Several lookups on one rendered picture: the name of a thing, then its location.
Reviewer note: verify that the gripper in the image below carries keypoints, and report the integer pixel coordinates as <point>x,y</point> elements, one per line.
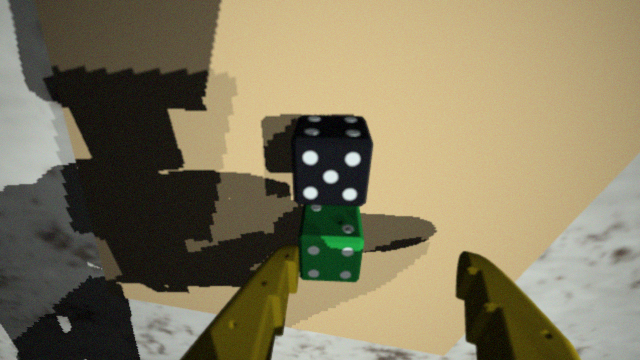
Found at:
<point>500,319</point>

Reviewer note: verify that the black die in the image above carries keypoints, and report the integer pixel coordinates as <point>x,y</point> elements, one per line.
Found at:
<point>331,160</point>

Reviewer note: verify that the green die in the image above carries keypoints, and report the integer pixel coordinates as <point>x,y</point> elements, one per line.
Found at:
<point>330,243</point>

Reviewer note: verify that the tan square mat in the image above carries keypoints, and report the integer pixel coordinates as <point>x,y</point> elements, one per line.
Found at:
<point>495,124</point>

